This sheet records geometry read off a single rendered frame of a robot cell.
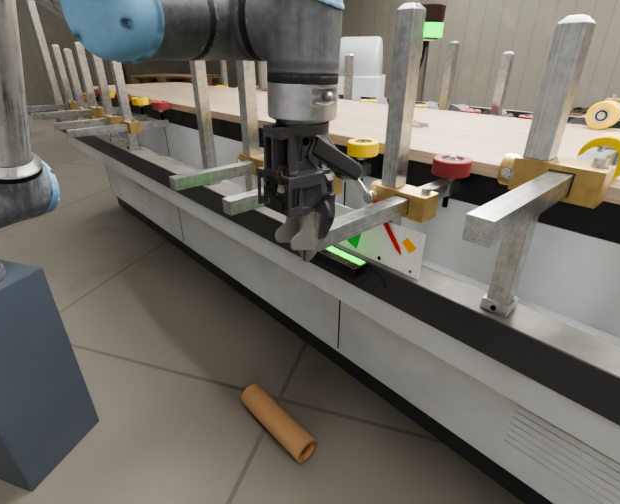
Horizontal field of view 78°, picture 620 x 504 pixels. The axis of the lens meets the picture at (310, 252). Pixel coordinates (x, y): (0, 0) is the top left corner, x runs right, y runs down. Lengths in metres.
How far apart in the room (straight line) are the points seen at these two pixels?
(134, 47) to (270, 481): 1.14
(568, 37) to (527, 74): 5.54
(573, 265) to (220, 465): 1.08
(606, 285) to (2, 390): 1.39
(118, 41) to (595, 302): 0.89
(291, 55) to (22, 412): 1.15
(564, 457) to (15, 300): 1.39
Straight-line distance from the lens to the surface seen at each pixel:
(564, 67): 0.64
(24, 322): 1.25
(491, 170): 0.91
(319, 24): 0.49
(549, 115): 0.64
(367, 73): 4.66
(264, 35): 0.51
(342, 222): 0.63
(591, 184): 0.63
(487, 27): 6.11
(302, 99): 0.48
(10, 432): 1.35
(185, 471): 1.36
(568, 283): 0.93
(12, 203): 1.20
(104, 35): 0.46
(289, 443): 1.29
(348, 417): 1.43
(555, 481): 1.25
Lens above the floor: 1.10
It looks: 27 degrees down
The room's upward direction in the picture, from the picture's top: straight up
